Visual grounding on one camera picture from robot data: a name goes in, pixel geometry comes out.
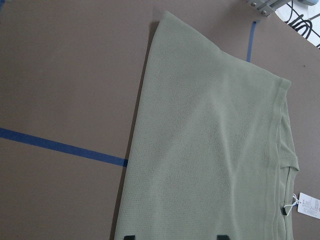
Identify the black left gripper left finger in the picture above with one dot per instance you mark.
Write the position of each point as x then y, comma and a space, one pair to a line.
130, 237

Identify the olive green long-sleeve shirt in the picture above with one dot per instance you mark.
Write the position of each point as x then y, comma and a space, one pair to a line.
212, 151

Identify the white paper clothing tag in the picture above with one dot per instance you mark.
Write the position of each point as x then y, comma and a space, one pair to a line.
308, 205

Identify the aluminium frame post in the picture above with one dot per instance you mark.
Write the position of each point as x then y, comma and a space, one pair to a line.
267, 7

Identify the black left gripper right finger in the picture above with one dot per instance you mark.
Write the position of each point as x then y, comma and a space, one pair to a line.
222, 237

